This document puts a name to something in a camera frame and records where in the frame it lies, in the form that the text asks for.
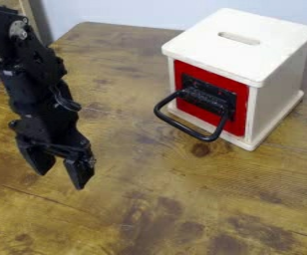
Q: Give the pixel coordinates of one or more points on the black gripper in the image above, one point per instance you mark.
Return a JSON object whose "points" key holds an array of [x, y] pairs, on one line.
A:
{"points": [[47, 134]]}

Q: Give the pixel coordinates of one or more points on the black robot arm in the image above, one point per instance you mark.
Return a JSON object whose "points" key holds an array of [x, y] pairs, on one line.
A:
{"points": [[39, 98]]}

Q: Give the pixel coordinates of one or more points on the red drawer front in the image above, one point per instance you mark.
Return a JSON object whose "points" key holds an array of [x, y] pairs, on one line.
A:
{"points": [[210, 97]]}

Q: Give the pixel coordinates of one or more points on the white wooden box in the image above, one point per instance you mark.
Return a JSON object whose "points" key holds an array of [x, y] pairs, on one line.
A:
{"points": [[254, 50]]}

